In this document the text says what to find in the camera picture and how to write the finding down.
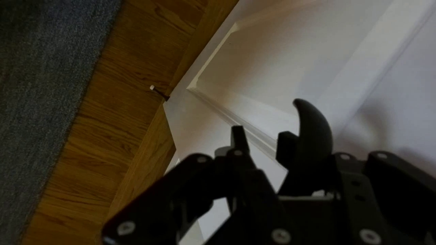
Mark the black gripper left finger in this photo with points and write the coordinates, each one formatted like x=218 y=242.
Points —
x=181 y=190

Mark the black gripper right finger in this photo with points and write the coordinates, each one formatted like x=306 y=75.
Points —
x=385 y=198

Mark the white panel door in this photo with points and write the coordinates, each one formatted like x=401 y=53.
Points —
x=280 y=54

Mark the small metal door stop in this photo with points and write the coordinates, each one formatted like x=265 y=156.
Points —
x=158 y=92

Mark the grey blue rug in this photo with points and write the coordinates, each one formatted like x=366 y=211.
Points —
x=35 y=90

